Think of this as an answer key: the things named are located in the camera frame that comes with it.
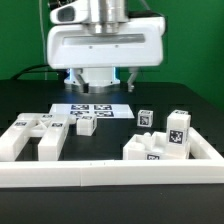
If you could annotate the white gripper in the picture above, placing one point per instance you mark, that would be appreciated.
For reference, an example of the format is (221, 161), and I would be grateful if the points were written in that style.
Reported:
(138, 43)

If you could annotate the white chair seat part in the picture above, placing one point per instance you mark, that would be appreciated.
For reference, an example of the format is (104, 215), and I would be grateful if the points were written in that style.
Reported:
(154, 147)

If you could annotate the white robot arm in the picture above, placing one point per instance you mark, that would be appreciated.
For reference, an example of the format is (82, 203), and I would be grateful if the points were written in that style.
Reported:
(104, 18)

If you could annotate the small tagged cube left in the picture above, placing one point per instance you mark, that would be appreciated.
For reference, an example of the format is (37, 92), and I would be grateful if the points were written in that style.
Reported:
(145, 118)

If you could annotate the white U-shaped fence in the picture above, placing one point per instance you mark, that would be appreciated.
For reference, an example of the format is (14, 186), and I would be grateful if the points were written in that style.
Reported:
(206, 166)

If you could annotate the white marker base plate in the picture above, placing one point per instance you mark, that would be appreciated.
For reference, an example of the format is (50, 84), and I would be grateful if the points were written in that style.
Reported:
(107, 111)

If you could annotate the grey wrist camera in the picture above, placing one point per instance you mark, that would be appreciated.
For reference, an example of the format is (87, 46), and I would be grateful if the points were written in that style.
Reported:
(69, 14)

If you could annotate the white chair back frame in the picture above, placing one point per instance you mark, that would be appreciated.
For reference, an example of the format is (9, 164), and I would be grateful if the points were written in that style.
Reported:
(51, 129)

